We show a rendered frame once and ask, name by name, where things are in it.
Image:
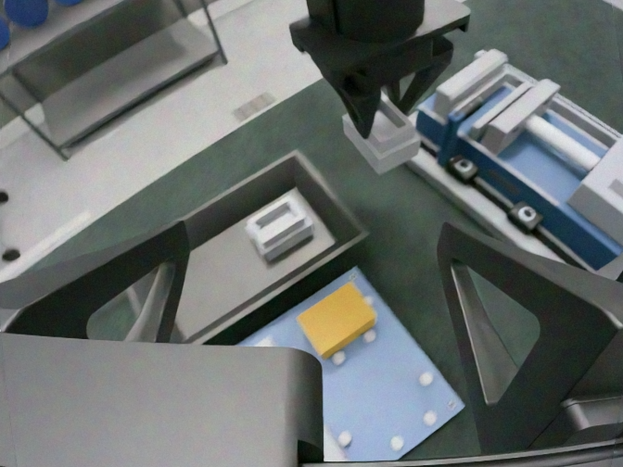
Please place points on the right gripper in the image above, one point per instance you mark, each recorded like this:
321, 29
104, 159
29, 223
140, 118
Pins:
379, 44

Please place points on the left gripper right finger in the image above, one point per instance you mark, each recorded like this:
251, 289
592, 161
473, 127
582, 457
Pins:
578, 355

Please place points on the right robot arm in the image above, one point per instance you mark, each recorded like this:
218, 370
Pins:
324, 13

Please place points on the yellow block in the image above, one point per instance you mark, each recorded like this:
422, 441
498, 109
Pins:
340, 317

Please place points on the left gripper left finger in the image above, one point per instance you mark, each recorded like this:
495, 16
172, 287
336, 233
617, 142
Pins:
58, 300

